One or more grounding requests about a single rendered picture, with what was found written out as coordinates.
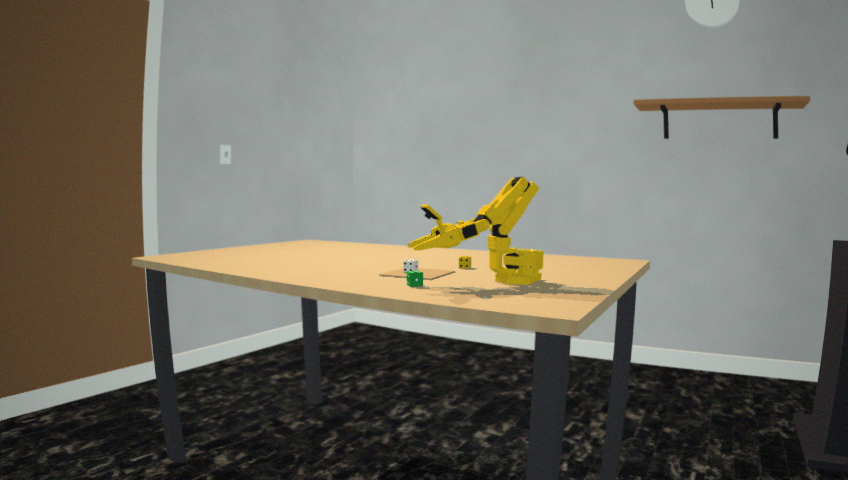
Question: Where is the brown textured mat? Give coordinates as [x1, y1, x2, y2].
[379, 268, 455, 280]

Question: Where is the green die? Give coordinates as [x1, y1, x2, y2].
[406, 271, 423, 287]

